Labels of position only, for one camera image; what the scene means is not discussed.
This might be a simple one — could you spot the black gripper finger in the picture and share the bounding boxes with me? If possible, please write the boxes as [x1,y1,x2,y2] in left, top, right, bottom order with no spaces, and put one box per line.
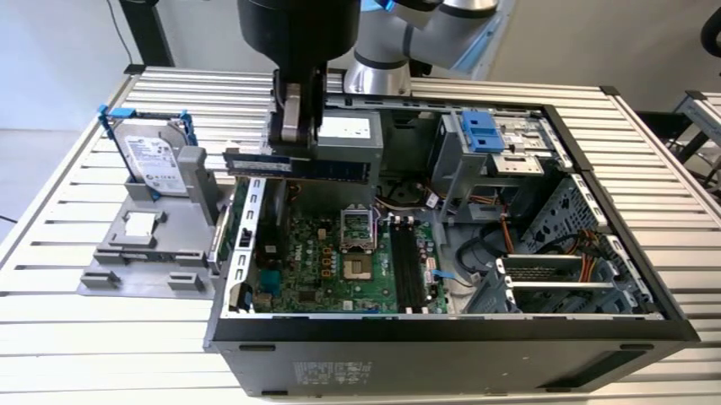
[267,83,328,160]

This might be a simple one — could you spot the RAM stick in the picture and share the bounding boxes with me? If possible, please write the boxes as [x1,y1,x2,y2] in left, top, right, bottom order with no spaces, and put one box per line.
[223,152,371,181]
[95,250,204,262]

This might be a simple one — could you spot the RAM slot with white clips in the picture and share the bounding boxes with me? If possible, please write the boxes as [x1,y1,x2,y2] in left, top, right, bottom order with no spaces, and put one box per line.
[398,216,414,313]
[413,216,429,313]

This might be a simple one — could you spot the grey power supply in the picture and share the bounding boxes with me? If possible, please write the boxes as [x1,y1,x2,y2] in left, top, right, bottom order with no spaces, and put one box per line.
[275,110,386,212]

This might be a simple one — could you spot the hard disk in blue carrier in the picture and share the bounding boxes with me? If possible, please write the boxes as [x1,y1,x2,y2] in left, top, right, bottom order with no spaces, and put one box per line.
[95,105,196,202]

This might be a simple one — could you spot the metal socket cover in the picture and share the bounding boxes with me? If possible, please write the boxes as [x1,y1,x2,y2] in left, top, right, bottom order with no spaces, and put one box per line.
[339,205,378,253]

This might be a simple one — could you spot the green graphics card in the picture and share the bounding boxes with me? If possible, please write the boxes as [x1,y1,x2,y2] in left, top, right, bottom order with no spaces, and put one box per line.
[207,141,248,275]

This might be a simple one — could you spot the grey parts rack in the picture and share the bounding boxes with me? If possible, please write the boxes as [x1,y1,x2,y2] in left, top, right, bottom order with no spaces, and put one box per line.
[76,145,238,300]

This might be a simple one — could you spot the blue plastic drive latch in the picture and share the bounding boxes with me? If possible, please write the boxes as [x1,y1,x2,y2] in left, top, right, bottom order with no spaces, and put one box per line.
[458,110,502,153]

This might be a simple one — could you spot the grey metal drive cage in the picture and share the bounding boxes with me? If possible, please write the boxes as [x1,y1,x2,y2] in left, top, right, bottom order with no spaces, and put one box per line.
[430,107,559,223]

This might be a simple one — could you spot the CPU socket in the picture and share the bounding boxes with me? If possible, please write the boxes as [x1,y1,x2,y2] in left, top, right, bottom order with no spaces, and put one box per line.
[342,251,377,282]

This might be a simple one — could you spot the silver CPU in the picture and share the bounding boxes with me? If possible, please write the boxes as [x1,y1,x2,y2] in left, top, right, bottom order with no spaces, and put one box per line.
[123,213,156,238]

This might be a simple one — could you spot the green motherboard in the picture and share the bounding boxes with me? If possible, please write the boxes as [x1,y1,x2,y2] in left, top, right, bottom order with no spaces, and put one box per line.
[252,208,451,316]

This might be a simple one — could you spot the metal disk bay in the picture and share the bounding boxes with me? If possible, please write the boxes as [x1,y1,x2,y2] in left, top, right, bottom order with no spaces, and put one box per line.
[466,235,658,316]

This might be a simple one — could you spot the black PC case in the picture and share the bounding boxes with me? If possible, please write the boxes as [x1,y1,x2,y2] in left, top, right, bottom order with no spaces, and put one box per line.
[202,88,700,397]

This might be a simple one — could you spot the metal slat side table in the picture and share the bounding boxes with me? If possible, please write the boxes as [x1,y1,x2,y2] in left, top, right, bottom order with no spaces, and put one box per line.
[666,90,721,186]

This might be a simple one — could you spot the black vertical post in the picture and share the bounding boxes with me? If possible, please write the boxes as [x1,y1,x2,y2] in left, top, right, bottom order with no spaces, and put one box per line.
[120,0,176,68]

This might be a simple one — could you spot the power supply wire bundle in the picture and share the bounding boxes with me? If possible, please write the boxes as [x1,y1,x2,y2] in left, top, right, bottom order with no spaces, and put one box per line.
[374,176,443,216]

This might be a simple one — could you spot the wire locking lever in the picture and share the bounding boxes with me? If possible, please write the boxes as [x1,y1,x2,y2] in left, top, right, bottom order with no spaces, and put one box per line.
[371,210,390,254]

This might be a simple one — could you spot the thick black cable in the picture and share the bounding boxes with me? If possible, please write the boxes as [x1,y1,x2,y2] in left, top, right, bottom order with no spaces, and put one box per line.
[454,234,509,290]

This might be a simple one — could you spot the black cable with blue connector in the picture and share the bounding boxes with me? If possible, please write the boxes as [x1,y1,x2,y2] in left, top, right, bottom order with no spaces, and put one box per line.
[427,267,491,290]

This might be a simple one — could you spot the orange red wire bundle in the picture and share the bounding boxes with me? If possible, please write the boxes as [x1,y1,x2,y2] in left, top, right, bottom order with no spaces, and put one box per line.
[562,229,610,284]

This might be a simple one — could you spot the black curved hose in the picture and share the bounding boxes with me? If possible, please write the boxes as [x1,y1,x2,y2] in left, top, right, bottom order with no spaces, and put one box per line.
[697,8,721,56]

